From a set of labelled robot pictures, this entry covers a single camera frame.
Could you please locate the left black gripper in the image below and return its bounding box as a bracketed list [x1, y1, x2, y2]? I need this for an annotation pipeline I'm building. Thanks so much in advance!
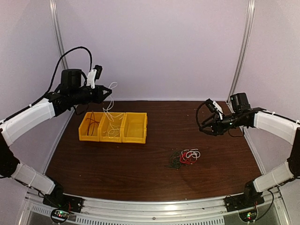
[69, 84, 112, 105]

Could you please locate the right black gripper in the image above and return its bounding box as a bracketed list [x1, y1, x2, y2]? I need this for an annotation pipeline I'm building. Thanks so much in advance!
[200, 112, 245, 136]

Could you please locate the red cable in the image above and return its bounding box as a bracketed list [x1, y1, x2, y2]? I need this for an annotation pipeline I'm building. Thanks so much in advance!
[85, 112, 99, 136]

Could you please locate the white cable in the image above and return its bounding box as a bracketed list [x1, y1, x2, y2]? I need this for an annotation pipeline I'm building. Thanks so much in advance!
[102, 81, 124, 138]

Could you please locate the cable bundle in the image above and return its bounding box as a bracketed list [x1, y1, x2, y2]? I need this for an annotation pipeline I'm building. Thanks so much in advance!
[165, 147, 202, 170]

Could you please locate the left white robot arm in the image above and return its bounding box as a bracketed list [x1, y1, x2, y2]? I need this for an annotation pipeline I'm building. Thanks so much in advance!
[0, 65, 112, 208]

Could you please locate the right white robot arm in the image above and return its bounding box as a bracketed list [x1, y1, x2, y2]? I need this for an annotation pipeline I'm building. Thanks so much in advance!
[195, 92, 300, 207]

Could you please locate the middle yellow plastic bin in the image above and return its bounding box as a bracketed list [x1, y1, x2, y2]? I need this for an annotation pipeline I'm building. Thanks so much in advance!
[98, 112, 125, 143]

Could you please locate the yellow plastic bin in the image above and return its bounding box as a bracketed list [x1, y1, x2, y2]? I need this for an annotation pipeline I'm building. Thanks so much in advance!
[98, 112, 125, 143]
[122, 112, 148, 144]
[78, 111, 104, 142]

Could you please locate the left yellow plastic bin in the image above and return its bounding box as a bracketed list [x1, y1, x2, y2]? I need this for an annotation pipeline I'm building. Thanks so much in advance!
[78, 111, 104, 142]

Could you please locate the right yellow plastic bin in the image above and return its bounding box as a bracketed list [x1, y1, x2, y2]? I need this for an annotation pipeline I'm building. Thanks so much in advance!
[122, 112, 148, 144]

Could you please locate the right circuit board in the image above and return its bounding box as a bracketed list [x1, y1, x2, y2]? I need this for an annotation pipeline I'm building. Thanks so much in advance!
[239, 210, 258, 223]

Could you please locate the circuit board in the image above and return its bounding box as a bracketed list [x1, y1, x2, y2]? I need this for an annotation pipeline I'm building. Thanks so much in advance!
[239, 210, 258, 223]
[50, 209, 70, 223]

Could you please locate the left circuit board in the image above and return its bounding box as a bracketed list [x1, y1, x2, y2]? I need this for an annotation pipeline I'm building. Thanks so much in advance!
[50, 209, 70, 223]

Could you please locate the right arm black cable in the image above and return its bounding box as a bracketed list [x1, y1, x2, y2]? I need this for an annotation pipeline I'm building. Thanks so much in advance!
[195, 102, 211, 134]

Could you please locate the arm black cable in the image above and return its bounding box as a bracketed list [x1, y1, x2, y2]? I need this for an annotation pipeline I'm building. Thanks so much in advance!
[195, 102, 211, 134]
[30, 46, 93, 106]

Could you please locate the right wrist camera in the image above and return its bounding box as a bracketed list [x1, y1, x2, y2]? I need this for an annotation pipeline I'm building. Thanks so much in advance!
[205, 98, 224, 120]

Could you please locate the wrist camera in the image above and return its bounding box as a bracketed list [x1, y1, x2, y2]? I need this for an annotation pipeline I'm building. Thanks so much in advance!
[86, 65, 103, 89]
[205, 98, 224, 120]

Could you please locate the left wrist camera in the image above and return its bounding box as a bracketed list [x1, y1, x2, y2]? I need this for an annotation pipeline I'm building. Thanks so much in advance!
[86, 65, 103, 89]

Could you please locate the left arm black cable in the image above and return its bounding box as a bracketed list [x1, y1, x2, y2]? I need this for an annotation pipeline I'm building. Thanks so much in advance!
[30, 46, 93, 106]

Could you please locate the left aluminium frame post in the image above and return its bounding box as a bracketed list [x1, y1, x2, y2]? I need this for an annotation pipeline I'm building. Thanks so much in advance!
[49, 0, 66, 57]

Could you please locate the aluminium frame post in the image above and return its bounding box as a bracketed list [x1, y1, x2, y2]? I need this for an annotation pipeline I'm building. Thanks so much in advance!
[227, 0, 255, 104]
[49, 0, 66, 57]

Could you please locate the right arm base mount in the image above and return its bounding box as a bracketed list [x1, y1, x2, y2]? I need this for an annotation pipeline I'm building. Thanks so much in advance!
[224, 181, 265, 212]

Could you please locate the front aluminium rail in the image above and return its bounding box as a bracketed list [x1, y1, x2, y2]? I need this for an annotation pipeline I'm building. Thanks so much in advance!
[18, 180, 291, 225]

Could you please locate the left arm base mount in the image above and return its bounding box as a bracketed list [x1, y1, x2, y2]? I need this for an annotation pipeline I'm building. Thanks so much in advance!
[43, 181, 83, 213]

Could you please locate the right aluminium frame post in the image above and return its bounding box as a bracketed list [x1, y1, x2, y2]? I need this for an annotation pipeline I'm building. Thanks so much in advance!
[227, 0, 255, 104]

